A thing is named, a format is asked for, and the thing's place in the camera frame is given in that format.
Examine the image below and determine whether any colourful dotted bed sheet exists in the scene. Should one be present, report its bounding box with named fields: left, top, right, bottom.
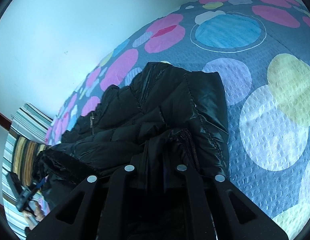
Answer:
left=43, top=0, right=310, bottom=240

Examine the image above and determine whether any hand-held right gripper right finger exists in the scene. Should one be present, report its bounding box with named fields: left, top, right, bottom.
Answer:
left=167, top=155, right=289, bottom=240

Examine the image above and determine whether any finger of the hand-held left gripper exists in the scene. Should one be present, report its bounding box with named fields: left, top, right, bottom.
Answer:
left=32, top=178, right=45, bottom=190

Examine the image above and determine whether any black puffer jacket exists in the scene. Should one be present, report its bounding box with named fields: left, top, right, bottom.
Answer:
left=32, top=62, right=230, bottom=240

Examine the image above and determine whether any striped padded headboard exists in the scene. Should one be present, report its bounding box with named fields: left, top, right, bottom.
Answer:
left=2, top=103, right=53, bottom=238

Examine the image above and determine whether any brown wooden door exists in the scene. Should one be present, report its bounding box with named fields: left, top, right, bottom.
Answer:
left=0, top=107, right=12, bottom=132

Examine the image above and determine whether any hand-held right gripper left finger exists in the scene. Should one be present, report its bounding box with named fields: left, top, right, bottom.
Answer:
left=26, top=154, right=148, bottom=240

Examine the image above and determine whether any yellow brown striped pillow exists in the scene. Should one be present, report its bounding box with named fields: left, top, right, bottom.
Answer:
left=9, top=137, right=49, bottom=189

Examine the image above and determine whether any person's left hand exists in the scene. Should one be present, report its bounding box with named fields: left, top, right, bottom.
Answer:
left=22, top=199, right=50, bottom=230

